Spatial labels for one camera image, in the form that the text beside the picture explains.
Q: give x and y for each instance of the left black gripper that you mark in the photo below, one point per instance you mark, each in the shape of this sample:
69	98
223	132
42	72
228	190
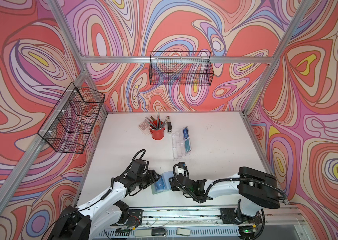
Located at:
152	178

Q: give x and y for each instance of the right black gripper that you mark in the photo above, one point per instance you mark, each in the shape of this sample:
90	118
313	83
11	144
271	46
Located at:
174	188

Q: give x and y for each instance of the mint green card wallet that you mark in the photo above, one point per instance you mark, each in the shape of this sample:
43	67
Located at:
163	184

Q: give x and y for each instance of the clear acrylic card holder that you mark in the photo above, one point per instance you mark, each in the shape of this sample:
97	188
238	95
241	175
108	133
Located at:
178	145

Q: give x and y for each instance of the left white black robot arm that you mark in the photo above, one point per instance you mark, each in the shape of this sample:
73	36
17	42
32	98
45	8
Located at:
103	204

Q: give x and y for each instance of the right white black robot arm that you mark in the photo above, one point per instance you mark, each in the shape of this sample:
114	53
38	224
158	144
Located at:
256	191

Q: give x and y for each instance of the blue VIP card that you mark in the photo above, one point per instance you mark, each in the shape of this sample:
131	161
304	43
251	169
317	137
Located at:
186	133

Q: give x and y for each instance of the red pen cup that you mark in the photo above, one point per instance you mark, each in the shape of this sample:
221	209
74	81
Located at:
157	134

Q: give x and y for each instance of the pink calculator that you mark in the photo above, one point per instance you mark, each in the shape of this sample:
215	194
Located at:
145	127

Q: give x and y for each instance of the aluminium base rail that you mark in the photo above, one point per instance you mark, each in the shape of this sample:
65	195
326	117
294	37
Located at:
186	223

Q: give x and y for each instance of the left black wire basket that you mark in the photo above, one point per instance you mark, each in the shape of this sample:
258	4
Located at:
70	124

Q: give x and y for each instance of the black wire basket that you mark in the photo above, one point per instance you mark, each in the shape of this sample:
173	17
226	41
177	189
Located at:
70	124
185	68

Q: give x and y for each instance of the back black wire basket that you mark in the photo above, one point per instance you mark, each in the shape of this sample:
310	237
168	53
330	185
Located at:
185	68

